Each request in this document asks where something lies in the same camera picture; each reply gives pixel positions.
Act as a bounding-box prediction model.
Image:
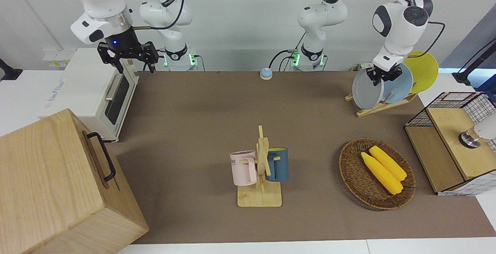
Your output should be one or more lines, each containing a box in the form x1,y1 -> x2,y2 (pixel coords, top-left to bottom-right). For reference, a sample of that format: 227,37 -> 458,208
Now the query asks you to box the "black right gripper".
97,29 -> 159,75

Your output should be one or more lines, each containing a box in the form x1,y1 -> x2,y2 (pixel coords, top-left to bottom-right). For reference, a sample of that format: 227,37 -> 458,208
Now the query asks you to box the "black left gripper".
366,63 -> 403,88

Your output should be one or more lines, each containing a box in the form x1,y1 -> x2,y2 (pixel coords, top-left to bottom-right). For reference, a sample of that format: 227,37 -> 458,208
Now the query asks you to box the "gray plate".
352,67 -> 385,110

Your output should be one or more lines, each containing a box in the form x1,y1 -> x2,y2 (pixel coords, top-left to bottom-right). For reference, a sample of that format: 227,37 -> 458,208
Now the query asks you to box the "light blue plate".
382,63 -> 414,104

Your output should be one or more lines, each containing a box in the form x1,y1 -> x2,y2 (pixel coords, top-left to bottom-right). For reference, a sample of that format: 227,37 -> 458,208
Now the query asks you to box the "wooden plate rack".
345,91 -> 418,118

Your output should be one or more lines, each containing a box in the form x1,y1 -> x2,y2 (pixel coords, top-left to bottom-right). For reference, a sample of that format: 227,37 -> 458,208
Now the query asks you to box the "yellow plate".
403,51 -> 439,94

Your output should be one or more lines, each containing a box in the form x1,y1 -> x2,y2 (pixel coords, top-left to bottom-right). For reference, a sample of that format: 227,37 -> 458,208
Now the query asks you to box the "wooden mug rack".
237,125 -> 282,208

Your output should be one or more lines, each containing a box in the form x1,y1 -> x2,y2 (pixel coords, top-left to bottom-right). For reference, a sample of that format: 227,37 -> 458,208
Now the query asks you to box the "white toaster oven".
38,48 -> 140,142

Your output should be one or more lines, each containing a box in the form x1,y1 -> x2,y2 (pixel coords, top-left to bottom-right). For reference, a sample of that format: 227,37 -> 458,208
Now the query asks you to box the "brown table mat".
105,71 -> 496,245

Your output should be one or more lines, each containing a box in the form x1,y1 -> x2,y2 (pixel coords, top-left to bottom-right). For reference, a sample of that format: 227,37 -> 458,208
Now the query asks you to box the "white power strip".
43,51 -> 74,68

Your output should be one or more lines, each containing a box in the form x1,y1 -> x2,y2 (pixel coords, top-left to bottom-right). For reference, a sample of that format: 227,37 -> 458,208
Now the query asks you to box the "yellow corn cob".
361,152 -> 404,195
369,146 -> 407,181

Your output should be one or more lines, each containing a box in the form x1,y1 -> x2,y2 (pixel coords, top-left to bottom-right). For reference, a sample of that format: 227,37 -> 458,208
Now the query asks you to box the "brown wicker basket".
339,138 -> 416,210

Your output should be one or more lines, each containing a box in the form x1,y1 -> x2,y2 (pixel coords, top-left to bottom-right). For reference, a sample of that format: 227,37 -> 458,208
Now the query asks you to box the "white silver round knob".
459,115 -> 496,149

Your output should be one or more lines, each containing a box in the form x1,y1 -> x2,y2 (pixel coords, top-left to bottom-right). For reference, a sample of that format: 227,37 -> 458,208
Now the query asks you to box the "dark blue mug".
265,148 -> 289,182

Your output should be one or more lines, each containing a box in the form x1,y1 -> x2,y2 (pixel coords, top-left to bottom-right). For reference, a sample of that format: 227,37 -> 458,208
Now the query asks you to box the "large wooden box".
0,108 -> 150,254

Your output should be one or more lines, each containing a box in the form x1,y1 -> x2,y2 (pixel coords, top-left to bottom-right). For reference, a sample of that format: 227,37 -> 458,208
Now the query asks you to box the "pink mug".
230,150 -> 258,187

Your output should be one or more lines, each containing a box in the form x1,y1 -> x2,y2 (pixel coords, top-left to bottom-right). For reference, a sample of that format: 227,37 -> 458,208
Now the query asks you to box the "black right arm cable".
133,0 -> 185,31

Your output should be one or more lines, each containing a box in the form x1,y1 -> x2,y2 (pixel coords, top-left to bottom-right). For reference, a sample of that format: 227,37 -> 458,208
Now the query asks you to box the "black wire grid basket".
404,91 -> 496,196

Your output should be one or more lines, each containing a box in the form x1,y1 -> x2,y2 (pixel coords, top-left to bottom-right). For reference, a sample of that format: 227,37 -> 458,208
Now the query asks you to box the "wooden box in wire basket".
405,107 -> 496,192

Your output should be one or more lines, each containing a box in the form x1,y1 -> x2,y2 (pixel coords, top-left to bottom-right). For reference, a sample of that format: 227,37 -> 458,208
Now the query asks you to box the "black camera stand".
0,58 -> 22,81
451,39 -> 496,85

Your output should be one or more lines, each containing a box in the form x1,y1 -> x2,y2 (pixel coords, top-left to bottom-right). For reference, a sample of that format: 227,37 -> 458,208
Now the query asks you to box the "black box handle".
86,132 -> 117,182

